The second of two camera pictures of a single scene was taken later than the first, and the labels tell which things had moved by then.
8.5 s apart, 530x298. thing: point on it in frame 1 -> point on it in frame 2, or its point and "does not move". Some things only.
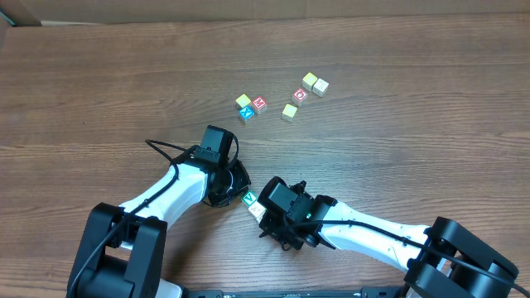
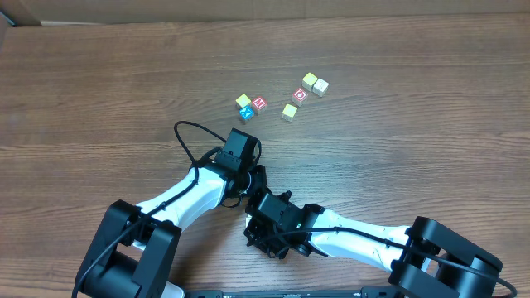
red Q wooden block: (300, 97) does not move
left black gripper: (238, 179) -> (260, 175)
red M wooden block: (259, 102) does not move
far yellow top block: (308, 81) does not move
